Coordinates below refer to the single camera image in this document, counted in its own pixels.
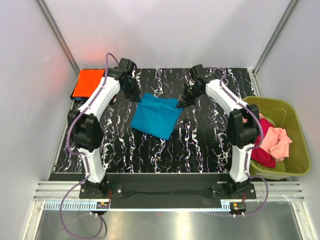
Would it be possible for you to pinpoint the pink t shirt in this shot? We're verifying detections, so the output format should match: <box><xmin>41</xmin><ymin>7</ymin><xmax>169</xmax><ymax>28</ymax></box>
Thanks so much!
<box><xmin>259</xmin><ymin>113</ymin><xmax>293</xmax><ymax>163</ymax></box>

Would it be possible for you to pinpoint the blue t shirt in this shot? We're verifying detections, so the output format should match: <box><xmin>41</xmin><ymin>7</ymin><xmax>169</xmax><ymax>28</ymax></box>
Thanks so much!
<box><xmin>131</xmin><ymin>93</ymin><xmax>184</xmax><ymax>140</ymax></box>

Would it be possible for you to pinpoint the aluminium frame rail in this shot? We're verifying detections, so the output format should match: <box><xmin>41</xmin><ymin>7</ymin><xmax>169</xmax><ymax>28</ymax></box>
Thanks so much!
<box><xmin>33</xmin><ymin>181</ymin><xmax>304</xmax><ymax>202</ymax></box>

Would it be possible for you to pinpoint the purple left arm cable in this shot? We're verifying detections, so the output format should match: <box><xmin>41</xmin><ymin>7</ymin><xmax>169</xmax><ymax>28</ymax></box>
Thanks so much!
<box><xmin>59</xmin><ymin>52</ymin><xmax>121</xmax><ymax>240</ymax></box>

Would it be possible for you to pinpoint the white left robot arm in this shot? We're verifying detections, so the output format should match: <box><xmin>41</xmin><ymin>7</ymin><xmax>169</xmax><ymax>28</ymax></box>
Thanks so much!
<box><xmin>66</xmin><ymin>58</ymin><xmax>142</xmax><ymax>198</ymax></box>

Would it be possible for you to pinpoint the folded orange t shirt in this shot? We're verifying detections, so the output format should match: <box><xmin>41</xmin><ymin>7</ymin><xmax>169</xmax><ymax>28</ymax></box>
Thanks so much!
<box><xmin>70</xmin><ymin>69</ymin><xmax>105</xmax><ymax>99</ymax></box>

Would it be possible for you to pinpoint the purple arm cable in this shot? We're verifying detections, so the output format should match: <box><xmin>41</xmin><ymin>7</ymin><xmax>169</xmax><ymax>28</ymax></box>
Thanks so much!
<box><xmin>204</xmin><ymin>66</ymin><xmax>270</xmax><ymax>216</ymax></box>
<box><xmin>59</xmin><ymin>52</ymin><xmax>121</xmax><ymax>240</ymax></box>

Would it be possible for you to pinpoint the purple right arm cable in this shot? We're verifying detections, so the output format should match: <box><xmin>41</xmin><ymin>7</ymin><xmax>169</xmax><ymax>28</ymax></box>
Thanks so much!
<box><xmin>204</xmin><ymin>66</ymin><xmax>270</xmax><ymax>216</ymax></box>

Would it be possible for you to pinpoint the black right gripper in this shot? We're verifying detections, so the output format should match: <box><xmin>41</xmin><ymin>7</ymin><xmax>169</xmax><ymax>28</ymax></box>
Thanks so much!
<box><xmin>175</xmin><ymin>83</ymin><xmax>203</xmax><ymax>110</ymax></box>

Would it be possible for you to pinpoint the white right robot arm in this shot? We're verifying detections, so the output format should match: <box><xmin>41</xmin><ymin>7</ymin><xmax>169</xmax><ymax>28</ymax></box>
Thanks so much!
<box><xmin>176</xmin><ymin>64</ymin><xmax>263</xmax><ymax>199</ymax></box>

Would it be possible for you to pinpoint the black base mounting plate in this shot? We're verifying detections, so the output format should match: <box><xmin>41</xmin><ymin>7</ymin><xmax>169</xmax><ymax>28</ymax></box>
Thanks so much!
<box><xmin>79</xmin><ymin>173</ymin><xmax>257</xmax><ymax>211</ymax></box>

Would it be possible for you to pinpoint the olive green plastic bin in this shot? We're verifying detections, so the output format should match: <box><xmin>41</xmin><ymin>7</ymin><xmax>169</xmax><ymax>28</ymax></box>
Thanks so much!
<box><xmin>243</xmin><ymin>96</ymin><xmax>311</xmax><ymax>180</ymax></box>

